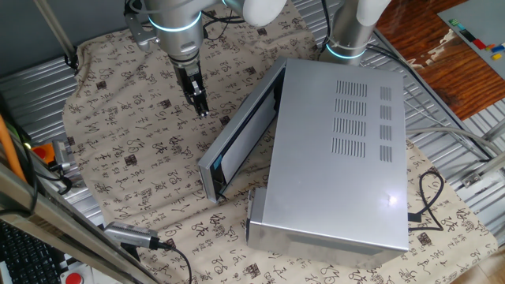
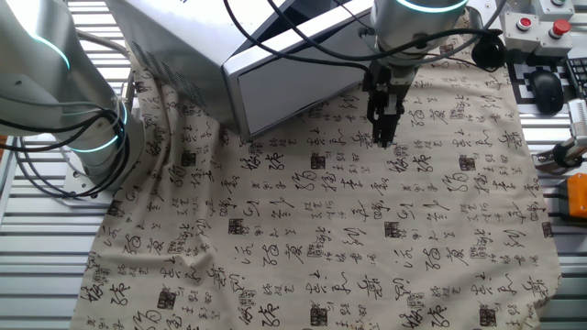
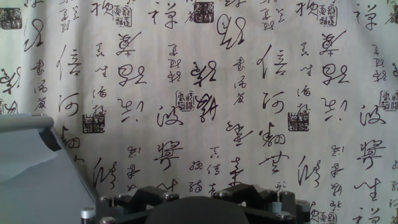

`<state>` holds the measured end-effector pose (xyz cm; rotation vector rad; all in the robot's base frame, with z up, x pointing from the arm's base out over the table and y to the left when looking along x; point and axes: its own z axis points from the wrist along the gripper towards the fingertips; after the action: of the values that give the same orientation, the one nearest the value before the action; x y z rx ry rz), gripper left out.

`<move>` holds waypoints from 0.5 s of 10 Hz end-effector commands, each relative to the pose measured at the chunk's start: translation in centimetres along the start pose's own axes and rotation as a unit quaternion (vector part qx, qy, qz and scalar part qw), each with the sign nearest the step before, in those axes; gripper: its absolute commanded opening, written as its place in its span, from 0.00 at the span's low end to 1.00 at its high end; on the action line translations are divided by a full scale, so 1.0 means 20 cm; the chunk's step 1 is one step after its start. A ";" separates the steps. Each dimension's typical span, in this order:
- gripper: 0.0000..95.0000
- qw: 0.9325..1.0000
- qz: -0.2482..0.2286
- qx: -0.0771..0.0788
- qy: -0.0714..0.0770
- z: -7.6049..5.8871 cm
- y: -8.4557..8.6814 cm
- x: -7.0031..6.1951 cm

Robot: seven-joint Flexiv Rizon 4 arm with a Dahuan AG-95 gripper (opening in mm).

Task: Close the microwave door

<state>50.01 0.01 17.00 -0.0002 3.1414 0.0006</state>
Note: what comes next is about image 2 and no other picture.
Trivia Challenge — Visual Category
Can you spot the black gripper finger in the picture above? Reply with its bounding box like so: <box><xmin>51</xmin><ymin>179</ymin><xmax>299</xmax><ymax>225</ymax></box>
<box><xmin>366</xmin><ymin>93</ymin><xmax>388</xmax><ymax>148</ymax></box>
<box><xmin>385</xmin><ymin>97</ymin><xmax>407</xmax><ymax>149</ymax></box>

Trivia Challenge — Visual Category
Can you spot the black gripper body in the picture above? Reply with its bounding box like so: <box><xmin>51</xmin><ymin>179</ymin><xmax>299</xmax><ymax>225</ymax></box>
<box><xmin>361</xmin><ymin>59</ymin><xmax>418</xmax><ymax>116</ymax></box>

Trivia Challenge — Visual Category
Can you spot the silver mirrored microwave door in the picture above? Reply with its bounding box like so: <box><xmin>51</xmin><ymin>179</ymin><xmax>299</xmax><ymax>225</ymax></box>
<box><xmin>222</xmin><ymin>0</ymin><xmax>378</xmax><ymax>139</ymax></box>

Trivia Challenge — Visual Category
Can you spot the silver microwave body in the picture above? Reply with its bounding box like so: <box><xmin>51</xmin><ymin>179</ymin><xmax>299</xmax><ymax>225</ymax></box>
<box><xmin>104</xmin><ymin>0</ymin><xmax>368</xmax><ymax>137</ymax></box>

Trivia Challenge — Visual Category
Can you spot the beige calligraphy print cloth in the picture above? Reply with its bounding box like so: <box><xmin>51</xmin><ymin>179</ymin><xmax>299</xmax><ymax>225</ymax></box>
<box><xmin>68</xmin><ymin>11</ymin><xmax>563</xmax><ymax>330</ymax></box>

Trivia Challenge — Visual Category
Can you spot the black white marker board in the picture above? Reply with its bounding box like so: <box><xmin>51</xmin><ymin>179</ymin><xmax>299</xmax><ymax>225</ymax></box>
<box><xmin>505</xmin><ymin>59</ymin><xmax>583</xmax><ymax>107</ymax></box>

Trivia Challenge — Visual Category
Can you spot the grey box small red button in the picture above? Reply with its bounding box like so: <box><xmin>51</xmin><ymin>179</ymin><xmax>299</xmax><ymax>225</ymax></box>
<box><xmin>503</xmin><ymin>10</ymin><xmax>540</xmax><ymax>52</ymax></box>

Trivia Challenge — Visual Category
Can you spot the black computer mouse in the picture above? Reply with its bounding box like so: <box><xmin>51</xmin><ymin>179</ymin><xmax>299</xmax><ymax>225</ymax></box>
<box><xmin>528</xmin><ymin>68</ymin><xmax>566</xmax><ymax>116</ymax></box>

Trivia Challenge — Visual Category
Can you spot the grey box red mushroom button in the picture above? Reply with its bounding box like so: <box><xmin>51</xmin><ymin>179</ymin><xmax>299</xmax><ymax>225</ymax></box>
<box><xmin>534</xmin><ymin>17</ymin><xmax>574</xmax><ymax>59</ymax></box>

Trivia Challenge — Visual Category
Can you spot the grey box dark button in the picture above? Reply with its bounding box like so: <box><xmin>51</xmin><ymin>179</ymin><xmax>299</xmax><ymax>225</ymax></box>
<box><xmin>536</xmin><ymin>0</ymin><xmax>577</xmax><ymax>22</ymax></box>

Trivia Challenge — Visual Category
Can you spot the black keyboard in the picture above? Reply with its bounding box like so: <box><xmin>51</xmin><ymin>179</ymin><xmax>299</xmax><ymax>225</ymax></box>
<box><xmin>564</xmin><ymin>56</ymin><xmax>587</xmax><ymax>100</ymax></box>

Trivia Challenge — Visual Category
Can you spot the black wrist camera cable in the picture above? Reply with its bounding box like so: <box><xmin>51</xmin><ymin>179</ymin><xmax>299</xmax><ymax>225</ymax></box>
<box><xmin>266</xmin><ymin>0</ymin><xmax>504</xmax><ymax>63</ymax></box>

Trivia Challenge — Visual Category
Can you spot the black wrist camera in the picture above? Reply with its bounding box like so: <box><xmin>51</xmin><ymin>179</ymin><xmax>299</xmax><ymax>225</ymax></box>
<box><xmin>471</xmin><ymin>30</ymin><xmax>507</xmax><ymax>72</ymax></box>

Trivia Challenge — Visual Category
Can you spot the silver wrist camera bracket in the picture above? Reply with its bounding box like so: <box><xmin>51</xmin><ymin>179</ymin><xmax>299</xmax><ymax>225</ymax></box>
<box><xmin>466</xmin><ymin>4</ymin><xmax>487</xmax><ymax>34</ymax></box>

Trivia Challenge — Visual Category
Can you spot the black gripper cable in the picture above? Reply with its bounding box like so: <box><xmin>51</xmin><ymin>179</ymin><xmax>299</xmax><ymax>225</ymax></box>
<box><xmin>222</xmin><ymin>0</ymin><xmax>372</xmax><ymax>75</ymax></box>

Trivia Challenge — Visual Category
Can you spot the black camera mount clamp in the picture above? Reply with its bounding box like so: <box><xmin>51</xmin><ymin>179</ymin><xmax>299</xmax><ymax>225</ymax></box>
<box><xmin>533</xmin><ymin>138</ymin><xmax>586</xmax><ymax>176</ymax></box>

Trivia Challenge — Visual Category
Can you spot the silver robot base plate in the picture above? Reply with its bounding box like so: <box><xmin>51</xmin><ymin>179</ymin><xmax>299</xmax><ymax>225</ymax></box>
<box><xmin>61</xmin><ymin>162</ymin><xmax>116</xmax><ymax>208</ymax></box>

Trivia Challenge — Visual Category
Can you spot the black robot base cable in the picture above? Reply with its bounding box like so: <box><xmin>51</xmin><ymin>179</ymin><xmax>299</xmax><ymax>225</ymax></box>
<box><xmin>0</xmin><ymin>107</ymin><xmax>132</xmax><ymax>199</ymax></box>

